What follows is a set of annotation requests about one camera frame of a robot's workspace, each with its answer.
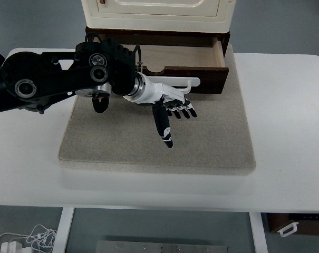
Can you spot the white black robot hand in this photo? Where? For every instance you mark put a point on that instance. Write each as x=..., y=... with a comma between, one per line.
x=166, y=95

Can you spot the dark wood drawer white handle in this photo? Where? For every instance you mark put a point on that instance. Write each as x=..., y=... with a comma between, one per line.
x=203, y=58

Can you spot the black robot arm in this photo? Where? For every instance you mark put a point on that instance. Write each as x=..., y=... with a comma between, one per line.
x=34, y=81

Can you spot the dark wood cabinet base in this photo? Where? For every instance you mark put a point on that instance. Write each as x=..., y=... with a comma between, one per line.
x=163, y=38

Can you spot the cream upper cabinet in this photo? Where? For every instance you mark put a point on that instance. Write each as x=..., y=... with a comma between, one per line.
x=176, y=16

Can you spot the spare dark wood drawer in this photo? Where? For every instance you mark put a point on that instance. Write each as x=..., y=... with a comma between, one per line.
x=286, y=224

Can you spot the beige fabric pad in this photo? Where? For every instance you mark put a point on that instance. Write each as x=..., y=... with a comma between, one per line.
x=124, y=138

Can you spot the white right table leg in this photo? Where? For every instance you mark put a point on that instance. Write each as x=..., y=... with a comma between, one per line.
x=258, y=233

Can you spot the white table leg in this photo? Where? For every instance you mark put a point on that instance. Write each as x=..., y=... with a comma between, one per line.
x=258, y=233
x=63, y=230

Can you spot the white left table leg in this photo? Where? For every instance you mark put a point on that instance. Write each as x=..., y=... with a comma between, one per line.
x=63, y=230

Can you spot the white power adapter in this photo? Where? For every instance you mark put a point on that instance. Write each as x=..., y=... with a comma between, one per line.
x=11, y=247

